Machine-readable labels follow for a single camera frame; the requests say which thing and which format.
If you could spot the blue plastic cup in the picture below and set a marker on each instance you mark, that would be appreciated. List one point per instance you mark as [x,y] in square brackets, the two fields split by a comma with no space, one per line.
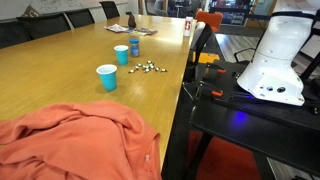
[122,56]
[108,81]

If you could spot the white printed paper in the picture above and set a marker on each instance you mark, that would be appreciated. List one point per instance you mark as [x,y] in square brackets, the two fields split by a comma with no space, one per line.
[116,28]

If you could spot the brown pear-shaped object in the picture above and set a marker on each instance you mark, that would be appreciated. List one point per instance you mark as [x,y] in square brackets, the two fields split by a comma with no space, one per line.
[132,21]

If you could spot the dark printed magazine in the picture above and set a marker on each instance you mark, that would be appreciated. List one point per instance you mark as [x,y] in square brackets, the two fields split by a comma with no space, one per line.
[145,31]

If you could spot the blue lidded jar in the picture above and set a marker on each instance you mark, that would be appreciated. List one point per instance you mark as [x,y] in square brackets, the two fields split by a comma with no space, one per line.
[134,49]

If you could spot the small foil wrapped candy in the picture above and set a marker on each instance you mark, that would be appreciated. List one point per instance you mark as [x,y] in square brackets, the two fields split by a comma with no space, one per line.
[132,71]
[147,70]
[157,69]
[139,65]
[149,62]
[163,70]
[152,66]

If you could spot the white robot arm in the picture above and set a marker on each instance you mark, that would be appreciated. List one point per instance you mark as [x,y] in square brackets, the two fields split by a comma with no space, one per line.
[273,63]

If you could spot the grey patterned pillow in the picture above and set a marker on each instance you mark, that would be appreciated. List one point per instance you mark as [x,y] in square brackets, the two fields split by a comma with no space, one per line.
[30,12]

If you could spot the orange cloth garment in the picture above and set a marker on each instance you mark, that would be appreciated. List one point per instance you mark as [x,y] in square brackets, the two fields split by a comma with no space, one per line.
[80,143]

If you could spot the orange upholstered chair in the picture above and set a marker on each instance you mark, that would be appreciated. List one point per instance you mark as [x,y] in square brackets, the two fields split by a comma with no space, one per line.
[210,19]

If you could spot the yellow box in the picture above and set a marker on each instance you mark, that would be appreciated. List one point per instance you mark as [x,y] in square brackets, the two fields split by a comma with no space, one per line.
[207,57]

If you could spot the white can red logo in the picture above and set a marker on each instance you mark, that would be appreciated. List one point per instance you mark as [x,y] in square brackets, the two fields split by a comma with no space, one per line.
[188,26]

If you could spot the black mesh chair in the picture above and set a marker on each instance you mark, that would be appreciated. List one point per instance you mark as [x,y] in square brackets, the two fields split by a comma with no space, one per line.
[45,25]
[13,35]
[110,9]
[80,17]
[201,46]

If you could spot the black robot cart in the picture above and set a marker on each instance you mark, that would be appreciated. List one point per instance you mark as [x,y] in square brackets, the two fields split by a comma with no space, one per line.
[253,126]

